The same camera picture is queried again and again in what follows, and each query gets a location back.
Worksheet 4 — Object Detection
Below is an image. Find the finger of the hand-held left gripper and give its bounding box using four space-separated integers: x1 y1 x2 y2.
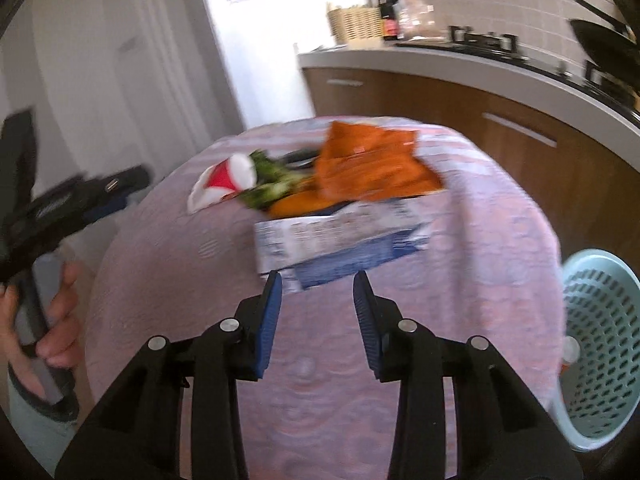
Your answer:
85 192 132 223
75 164 152 196

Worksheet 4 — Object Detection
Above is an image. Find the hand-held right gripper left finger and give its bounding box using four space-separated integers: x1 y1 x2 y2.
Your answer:
54 270 284 480

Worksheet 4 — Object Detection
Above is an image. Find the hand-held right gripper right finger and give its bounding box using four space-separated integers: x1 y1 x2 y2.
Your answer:
352 270 583 480

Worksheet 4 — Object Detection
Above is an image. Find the white and blue carton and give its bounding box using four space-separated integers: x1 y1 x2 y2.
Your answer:
254 197 432 291

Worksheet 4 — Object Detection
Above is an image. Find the green leafy vegetable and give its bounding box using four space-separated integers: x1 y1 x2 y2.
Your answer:
239 149 321 208

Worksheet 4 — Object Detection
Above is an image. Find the light blue plastic basket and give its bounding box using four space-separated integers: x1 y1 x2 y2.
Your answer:
549 248 640 453

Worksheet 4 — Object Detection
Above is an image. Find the person's left hand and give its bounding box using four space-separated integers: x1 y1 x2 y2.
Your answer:
0 264 83 397

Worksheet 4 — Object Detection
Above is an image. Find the pink patterned tablecloth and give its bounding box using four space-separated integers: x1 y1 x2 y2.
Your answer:
84 116 568 480

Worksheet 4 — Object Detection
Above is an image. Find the white refrigerator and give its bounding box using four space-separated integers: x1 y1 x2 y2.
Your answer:
227 0 373 131

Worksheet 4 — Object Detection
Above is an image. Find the wooden kitchen cabinet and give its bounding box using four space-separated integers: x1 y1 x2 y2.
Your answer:
301 66 640 281

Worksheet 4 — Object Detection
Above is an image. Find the white kitchen countertop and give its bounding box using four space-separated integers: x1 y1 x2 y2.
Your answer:
298 42 640 153

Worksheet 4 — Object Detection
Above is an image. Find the wicker basket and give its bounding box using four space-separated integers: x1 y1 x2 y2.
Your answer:
327 4 385 45

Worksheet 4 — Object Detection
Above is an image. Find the black gas stove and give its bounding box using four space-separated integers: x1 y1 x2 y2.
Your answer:
397 24 640 113

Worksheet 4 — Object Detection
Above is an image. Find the dark sauce bottle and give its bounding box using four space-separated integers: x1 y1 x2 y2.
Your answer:
374 0 399 42
390 0 412 38

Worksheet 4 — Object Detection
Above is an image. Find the clear plastic bag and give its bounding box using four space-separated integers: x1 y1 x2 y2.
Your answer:
400 0 446 41

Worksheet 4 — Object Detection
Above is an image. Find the black wok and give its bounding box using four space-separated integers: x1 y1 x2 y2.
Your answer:
570 0 640 106

